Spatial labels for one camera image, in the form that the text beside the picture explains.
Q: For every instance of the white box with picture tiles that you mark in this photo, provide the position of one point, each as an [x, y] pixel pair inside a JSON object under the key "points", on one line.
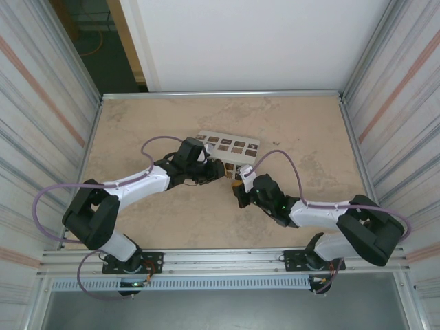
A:
{"points": [[237, 144]]}

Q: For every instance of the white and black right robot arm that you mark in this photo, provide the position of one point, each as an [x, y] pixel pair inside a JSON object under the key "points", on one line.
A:
{"points": [[316, 213]]}

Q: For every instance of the circuit board with green light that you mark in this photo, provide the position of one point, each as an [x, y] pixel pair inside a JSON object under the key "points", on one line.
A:
{"points": [[133, 284]]}

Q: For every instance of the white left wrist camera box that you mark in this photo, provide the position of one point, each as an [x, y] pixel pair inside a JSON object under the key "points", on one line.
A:
{"points": [[208, 151]]}

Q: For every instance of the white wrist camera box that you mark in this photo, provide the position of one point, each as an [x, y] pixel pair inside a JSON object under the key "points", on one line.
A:
{"points": [[208, 151], [247, 173]]}

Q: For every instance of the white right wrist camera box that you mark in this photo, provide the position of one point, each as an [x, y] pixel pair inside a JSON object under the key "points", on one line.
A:
{"points": [[247, 173]]}

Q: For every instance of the aluminium mounting rail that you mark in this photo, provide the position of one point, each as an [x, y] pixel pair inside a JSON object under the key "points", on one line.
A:
{"points": [[223, 261]]}

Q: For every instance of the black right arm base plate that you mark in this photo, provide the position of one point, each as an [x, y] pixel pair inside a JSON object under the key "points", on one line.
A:
{"points": [[292, 259]]}

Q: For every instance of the aluminium frame bar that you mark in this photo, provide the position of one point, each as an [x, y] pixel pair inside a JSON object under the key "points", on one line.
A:
{"points": [[223, 95]]}

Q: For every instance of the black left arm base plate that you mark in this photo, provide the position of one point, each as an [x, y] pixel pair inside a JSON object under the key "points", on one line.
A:
{"points": [[154, 263]]}

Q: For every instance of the wooden door frame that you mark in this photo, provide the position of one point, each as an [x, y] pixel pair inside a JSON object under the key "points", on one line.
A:
{"points": [[129, 41]]}

